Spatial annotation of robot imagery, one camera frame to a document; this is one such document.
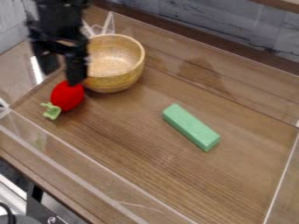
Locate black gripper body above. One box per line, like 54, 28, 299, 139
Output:
27, 0, 91, 54

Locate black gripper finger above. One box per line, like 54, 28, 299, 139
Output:
66, 44, 90, 86
33, 41, 61, 75

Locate red plush fruit green stem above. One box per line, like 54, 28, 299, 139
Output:
42, 80, 85, 120

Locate wooden bowl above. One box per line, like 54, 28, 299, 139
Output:
83, 34, 146, 93

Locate green rectangular block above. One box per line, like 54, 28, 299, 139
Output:
162, 104, 221, 152

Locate clear acrylic tray enclosure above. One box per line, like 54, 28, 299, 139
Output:
0, 9, 299, 224

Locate black table leg bracket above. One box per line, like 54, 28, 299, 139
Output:
26, 182, 81, 224

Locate black cable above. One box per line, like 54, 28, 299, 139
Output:
0, 201, 17, 224

